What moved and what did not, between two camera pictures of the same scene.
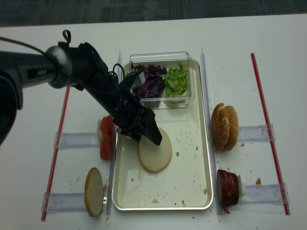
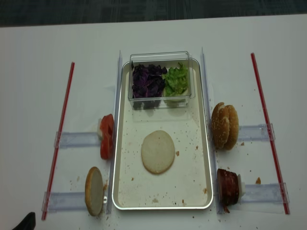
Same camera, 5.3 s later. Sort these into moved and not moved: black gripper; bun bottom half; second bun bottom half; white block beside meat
Moved: black gripper
Not moved: bun bottom half; white block beside meat; second bun bottom half
